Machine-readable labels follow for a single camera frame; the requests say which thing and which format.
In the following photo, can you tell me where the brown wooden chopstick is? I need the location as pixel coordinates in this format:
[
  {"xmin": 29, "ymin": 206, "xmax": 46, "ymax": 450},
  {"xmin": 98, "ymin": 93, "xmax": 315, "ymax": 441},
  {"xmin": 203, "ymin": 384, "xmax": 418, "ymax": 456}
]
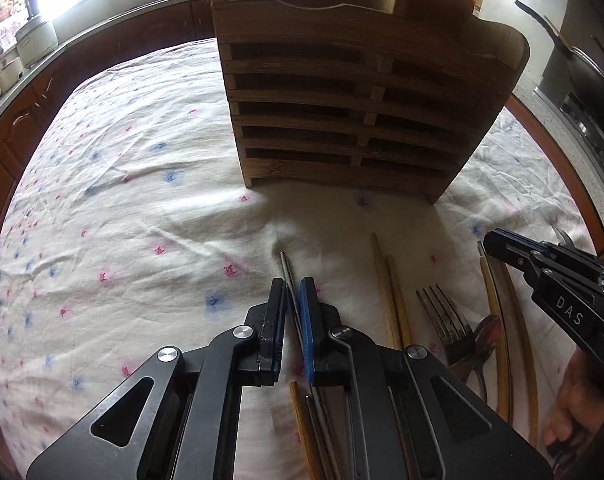
[
  {"xmin": 386, "ymin": 256, "xmax": 413, "ymax": 348},
  {"xmin": 370, "ymin": 233, "xmax": 402, "ymax": 350}
]

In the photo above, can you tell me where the steel chopstick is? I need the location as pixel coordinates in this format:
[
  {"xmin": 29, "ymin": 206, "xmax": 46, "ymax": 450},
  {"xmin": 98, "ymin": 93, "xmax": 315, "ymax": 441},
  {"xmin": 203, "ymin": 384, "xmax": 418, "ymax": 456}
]
[
  {"xmin": 305, "ymin": 394, "xmax": 340, "ymax": 479},
  {"xmin": 279, "ymin": 251, "xmax": 344, "ymax": 480},
  {"xmin": 289, "ymin": 382, "xmax": 324, "ymax": 480}
]

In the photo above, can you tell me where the right hand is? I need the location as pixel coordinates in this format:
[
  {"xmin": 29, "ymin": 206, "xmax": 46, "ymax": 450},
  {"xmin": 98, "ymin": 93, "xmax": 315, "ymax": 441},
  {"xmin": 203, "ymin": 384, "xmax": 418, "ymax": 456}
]
[{"xmin": 543, "ymin": 348, "xmax": 604, "ymax": 446}]

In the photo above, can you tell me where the steel spoon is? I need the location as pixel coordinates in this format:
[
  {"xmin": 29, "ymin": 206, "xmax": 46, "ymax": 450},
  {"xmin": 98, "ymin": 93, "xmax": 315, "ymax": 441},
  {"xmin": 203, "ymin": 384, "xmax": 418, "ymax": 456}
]
[{"xmin": 472, "ymin": 314, "xmax": 503, "ymax": 403}]

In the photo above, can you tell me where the steel fork centre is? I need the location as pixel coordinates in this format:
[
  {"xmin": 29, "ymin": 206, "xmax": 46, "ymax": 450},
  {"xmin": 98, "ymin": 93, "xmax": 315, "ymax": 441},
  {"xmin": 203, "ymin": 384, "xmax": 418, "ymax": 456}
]
[{"xmin": 416, "ymin": 284, "xmax": 477, "ymax": 382}]

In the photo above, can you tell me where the gas stove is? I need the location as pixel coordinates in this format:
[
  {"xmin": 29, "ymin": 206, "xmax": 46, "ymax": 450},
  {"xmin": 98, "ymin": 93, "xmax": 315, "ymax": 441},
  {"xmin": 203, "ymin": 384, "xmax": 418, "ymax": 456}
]
[{"xmin": 534, "ymin": 86, "xmax": 604, "ymax": 179}]

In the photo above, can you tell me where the black wok with lid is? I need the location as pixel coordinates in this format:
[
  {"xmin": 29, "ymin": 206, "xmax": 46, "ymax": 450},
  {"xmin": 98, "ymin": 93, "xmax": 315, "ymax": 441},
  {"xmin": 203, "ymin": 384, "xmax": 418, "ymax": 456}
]
[{"xmin": 515, "ymin": 0, "xmax": 604, "ymax": 135}]

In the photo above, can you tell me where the floral white tablecloth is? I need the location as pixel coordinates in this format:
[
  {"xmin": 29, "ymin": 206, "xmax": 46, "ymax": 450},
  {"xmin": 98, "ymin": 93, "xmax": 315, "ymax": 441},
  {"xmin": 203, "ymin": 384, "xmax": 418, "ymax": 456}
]
[{"xmin": 0, "ymin": 40, "xmax": 594, "ymax": 472}]

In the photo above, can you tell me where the wooden utensil holder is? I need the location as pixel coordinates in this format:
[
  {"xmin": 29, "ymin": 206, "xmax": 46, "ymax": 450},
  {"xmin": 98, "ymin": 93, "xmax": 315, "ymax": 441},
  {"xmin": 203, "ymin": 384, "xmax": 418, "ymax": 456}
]
[{"xmin": 212, "ymin": 0, "xmax": 530, "ymax": 202}]

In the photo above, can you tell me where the small white pot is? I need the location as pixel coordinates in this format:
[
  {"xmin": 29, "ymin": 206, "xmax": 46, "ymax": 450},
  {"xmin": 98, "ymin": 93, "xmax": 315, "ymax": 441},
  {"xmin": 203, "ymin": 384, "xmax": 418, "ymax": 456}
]
[{"xmin": 0, "ymin": 58, "xmax": 23, "ymax": 96}]

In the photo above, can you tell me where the white tall cooker pot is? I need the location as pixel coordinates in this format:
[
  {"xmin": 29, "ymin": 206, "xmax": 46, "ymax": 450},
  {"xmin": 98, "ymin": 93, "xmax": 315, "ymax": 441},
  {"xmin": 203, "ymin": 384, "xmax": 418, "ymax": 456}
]
[{"xmin": 16, "ymin": 15, "xmax": 58, "ymax": 68}]

